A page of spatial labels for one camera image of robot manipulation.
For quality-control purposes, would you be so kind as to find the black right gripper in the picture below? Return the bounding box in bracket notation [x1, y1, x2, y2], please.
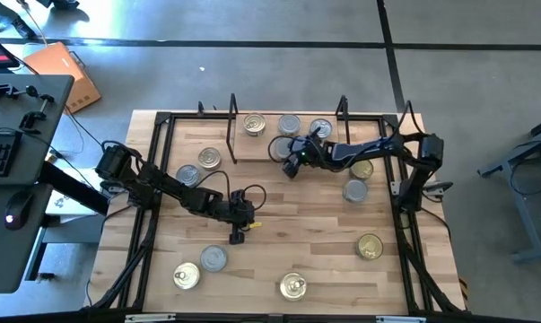
[282, 127, 329, 179]

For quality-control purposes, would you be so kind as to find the Bumble Bee tuna can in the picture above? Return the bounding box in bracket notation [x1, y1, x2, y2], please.
[175, 163, 203, 188]
[277, 113, 302, 136]
[199, 244, 229, 274]
[342, 179, 370, 204]
[269, 136, 296, 162]

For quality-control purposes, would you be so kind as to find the silver pull-tab lid can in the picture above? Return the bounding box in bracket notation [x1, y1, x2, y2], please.
[309, 118, 335, 140]

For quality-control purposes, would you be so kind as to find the salmon can with ringed lid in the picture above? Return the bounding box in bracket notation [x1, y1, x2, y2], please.
[197, 146, 223, 170]
[242, 112, 267, 137]

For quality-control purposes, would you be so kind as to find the gold plain lid can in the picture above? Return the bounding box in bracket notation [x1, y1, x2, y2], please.
[355, 233, 384, 261]
[349, 157, 375, 181]

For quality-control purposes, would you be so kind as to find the salmon can gold pull-tab lid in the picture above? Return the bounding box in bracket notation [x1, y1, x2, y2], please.
[278, 272, 308, 302]
[172, 262, 202, 291]

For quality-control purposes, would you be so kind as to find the grey flat panel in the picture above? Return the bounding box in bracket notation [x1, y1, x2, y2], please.
[40, 214, 105, 246]

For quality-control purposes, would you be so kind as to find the black support beam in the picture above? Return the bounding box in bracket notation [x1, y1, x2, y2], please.
[39, 160, 110, 215]

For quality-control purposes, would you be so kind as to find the white cardboard box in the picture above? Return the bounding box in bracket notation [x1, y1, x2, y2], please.
[44, 188, 110, 217]

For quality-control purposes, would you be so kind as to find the dark grey desk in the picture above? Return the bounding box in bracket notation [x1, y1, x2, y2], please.
[0, 74, 75, 295]

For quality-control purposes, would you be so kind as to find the black computer mouse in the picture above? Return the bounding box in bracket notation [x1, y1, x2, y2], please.
[4, 190, 35, 231]

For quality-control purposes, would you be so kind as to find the black metal clamp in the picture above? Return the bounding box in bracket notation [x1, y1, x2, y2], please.
[0, 82, 40, 104]
[18, 92, 56, 135]

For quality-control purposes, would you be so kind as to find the orange case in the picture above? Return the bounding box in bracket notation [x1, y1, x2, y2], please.
[22, 41, 102, 115]

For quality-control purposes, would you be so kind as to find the grey metal stand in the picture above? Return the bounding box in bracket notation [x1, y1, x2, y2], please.
[476, 111, 541, 265]

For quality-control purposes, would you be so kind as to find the black chair base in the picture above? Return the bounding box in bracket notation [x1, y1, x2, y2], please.
[48, 0, 81, 11]

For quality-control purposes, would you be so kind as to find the person's shoe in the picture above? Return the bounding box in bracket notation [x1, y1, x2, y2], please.
[12, 17, 39, 40]

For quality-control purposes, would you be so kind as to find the wooden shelf with black frame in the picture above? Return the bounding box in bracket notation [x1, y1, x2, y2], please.
[224, 92, 352, 166]

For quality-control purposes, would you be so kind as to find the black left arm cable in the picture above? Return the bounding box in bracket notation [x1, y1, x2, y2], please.
[196, 169, 268, 213]

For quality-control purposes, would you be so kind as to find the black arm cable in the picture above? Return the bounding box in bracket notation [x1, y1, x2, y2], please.
[386, 100, 428, 140]
[196, 169, 268, 213]

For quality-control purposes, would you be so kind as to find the black metal table frame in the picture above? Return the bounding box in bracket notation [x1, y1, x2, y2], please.
[90, 100, 467, 315]

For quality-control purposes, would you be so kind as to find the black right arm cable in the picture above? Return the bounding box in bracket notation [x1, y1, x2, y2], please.
[386, 100, 428, 140]

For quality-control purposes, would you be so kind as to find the silver metal bracket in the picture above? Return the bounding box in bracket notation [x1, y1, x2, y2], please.
[376, 315, 427, 323]
[125, 313, 177, 323]

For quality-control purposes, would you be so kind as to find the black floor cable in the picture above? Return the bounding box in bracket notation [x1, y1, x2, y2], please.
[49, 106, 118, 179]

